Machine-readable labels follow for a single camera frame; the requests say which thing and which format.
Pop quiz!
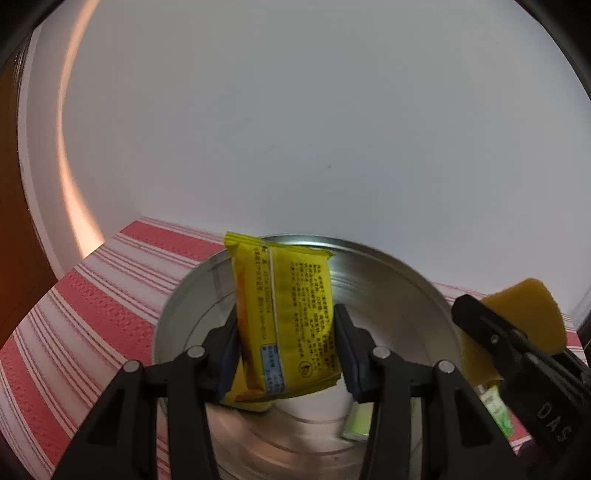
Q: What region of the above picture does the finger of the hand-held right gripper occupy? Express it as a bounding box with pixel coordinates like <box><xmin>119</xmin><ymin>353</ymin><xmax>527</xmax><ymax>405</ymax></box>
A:
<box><xmin>451</xmin><ymin>295</ymin><xmax>532</xmax><ymax>385</ymax></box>

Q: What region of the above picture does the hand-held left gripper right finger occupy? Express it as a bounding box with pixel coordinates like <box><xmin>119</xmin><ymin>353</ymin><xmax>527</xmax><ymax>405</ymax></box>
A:
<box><xmin>334</xmin><ymin>304</ymin><xmax>527</xmax><ymax>480</ymax></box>

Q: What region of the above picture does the white door frame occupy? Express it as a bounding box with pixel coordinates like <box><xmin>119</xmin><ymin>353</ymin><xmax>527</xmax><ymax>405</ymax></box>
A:
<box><xmin>17</xmin><ymin>0</ymin><xmax>112</xmax><ymax>280</ymax></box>

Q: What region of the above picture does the yellow green scouring sponge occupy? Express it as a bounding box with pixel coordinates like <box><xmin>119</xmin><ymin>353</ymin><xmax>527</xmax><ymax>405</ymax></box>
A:
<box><xmin>221</xmin><ymin>364</ymin><xmax>273</xmax><ymax>413</ymax></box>
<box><xmin>462</xmin><ymin>277</ymin><xmax>568</xmax><ymax>385</ymax></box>

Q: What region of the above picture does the green tissue pack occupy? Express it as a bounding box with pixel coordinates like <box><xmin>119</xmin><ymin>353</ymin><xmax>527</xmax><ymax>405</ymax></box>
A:
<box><xmin>479</xmin><ymin>384</ymin><xmax>514</xmax><ymax>440</ymax></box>
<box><xmin>341</xmin><ymin>401</ymin><xmax>376</xmax><ymax>442</ymax></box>

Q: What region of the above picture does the yellow snack packet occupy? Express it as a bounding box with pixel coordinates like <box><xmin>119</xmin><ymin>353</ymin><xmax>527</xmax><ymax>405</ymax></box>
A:
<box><xmin>224</xmin><ymin>231</ymin><xmax>343</xmax><ymax>401</ymax></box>

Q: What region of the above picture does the red white striped tablecloth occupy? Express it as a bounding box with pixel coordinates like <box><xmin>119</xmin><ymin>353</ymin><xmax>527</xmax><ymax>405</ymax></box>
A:
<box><xmin>0</xmin><ymin>219</ymin><xmax>591</xmax><ymax>480</ymax></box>

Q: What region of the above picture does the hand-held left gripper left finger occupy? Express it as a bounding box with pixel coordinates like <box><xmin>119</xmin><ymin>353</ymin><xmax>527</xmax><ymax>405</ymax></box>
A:
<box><xmin>53</xmin><ymin>312</ymin><xmax>241</xmax><ymax>480</ymax></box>

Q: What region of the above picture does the round metal bowl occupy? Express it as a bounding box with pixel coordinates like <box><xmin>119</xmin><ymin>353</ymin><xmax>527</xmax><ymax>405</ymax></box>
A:
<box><xmin>152</xmin><ymin>234</ymin><xmax>468</xmax><ymax>480</ymax></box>

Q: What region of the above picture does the brown wooden door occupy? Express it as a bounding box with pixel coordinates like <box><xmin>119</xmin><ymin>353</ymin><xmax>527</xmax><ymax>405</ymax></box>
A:
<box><xmin>0</xmin><ymin>37</ymin><xmax>58</xmax><ymax>352</ymax></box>

